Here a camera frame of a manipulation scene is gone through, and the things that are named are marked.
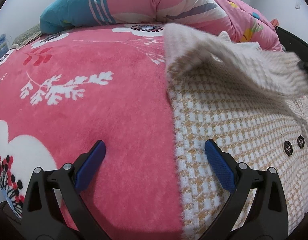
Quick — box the houndstooth knit cardigan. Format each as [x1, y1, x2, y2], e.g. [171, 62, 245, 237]
[163, 22, 308, 240]

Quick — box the pink floral fleece blanket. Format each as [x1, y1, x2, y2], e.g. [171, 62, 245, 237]
[0, 24, 184, 233]

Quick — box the pink and blue quilt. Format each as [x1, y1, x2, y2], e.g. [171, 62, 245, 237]
[39, 0, 285, 53]

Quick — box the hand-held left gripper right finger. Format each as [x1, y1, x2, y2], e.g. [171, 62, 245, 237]
[194, 139, 290, 240]

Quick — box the blue water bottle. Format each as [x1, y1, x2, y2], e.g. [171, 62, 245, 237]
[0, 34, 8, 60]

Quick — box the grey patterned cloth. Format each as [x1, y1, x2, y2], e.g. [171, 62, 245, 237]
[11, 24, 43, 50]

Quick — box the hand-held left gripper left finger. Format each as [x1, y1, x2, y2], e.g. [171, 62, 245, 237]
[20, 140, 112, 240]

